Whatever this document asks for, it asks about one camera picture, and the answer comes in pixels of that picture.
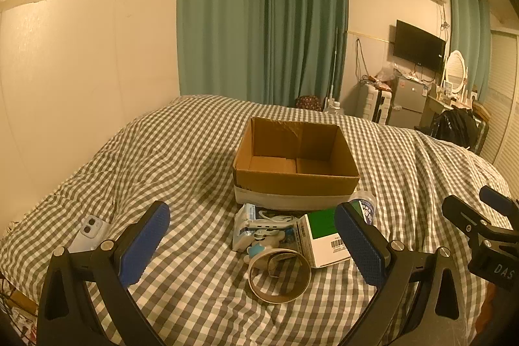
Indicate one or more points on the black wall television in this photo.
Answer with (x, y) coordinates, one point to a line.
(417, 46)

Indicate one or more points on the crumpled clear plastic bag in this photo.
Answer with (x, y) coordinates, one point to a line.
(387, 72)

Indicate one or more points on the small grey fridge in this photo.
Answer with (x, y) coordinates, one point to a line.
(407, 102)

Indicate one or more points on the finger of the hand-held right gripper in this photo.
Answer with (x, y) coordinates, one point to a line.
(500, 202)
(460, 210)

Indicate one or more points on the white mop pole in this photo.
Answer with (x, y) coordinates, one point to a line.
(333, 66)

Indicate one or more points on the brown patterned bag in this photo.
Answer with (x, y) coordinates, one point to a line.
(308, 102)

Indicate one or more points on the wide green curtain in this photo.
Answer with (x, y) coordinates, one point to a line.
(259, 17)

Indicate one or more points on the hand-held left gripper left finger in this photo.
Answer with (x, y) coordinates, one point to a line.
(144, 248)

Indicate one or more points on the dressing table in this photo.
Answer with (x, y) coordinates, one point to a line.
(438, 105)

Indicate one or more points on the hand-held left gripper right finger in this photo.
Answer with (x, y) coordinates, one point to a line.
(361, 248)

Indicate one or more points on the pile of printed papers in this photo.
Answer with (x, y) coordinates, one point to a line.
(16, 313)

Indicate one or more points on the white plastic tissue packet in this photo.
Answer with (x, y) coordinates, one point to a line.
(243, 228)

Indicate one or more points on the checked bedspread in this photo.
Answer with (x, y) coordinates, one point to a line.
(162, 151)

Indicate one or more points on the white and blue tube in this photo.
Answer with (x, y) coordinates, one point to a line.
(368, 208)

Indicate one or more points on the green and white box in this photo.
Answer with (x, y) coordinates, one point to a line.
(320, 226)

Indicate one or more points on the narrow green curtain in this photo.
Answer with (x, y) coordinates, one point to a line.
(466, 30)

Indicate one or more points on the black bag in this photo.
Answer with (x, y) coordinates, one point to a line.
(456, 125)

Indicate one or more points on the white suitcase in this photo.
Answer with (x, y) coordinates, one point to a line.
(371, 102)

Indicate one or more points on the white oval mirror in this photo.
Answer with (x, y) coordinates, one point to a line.
(456, 70)

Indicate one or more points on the phone in white case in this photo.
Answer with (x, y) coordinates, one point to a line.
(87, 234)

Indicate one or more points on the pale blue folding hanger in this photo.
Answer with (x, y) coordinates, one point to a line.
(267, 234)

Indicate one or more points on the cardboard box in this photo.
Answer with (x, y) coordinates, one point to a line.
(292, 188)

